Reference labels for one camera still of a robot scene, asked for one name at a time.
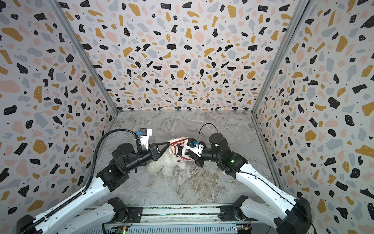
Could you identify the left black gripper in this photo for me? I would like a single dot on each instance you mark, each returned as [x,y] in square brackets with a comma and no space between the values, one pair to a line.
[155,150]

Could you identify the red white striped knit sweater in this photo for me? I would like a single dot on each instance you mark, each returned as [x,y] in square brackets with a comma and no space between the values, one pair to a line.
[177,149]

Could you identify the white plush teddy bear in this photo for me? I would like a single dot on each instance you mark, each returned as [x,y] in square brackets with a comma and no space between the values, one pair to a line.
[167,163]

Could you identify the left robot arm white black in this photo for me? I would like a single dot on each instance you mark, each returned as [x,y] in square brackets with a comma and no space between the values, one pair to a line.
[125,159]

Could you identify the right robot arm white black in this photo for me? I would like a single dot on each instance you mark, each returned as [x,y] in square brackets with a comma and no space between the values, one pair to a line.
[281,211]

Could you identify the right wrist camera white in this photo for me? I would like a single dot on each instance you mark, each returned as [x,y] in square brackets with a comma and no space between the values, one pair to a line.
[194,149]

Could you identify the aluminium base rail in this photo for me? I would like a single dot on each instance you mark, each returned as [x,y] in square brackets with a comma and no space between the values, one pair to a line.
[160,214]

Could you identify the white slotted cable duct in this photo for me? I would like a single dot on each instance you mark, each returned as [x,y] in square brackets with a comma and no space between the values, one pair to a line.
[178,229]

